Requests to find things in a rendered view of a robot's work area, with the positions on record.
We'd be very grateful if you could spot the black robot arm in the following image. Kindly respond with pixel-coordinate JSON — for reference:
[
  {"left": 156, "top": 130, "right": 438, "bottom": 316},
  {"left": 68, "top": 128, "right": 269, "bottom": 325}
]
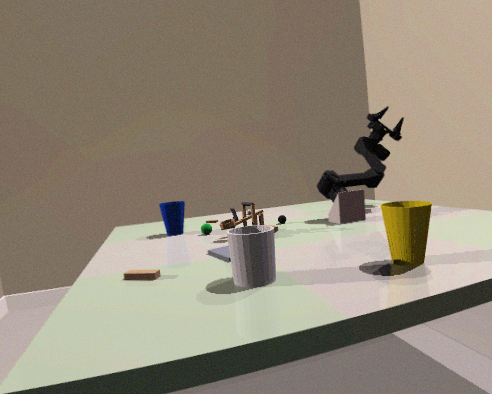
[{"left": 317, "top": 122, "right": 390, "bottom": 202}]

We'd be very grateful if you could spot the yellow tapered cup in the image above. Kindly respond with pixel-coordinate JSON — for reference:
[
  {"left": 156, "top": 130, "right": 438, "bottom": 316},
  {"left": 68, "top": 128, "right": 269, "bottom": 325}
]
[{"left": 381, "top": 201, "right": 432, "bottom": 267}]

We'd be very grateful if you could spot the tan rectangular block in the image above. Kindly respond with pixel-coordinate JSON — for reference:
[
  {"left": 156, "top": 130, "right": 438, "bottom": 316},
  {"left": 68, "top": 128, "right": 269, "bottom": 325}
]
[{"left": 123, "top": 269, "right": 161, "bottom": 281}]

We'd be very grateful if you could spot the grey cup with white rim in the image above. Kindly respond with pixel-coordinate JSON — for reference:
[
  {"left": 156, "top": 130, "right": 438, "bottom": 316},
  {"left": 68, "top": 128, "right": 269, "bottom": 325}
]
[{"left": 227, "top": 225, "right": 276, "bottom": 287}]

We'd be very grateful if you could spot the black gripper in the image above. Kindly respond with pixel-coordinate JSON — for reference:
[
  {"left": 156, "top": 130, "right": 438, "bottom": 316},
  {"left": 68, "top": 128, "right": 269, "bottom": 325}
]
[{"left": 367, "top": 106, "right": 404, "bottom": 142}]

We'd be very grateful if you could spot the green ball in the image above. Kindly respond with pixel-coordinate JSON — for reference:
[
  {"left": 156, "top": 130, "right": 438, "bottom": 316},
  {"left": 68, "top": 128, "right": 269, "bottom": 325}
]
[{"left": 201, "top": 223, "right": 212, "bottom": 235}]

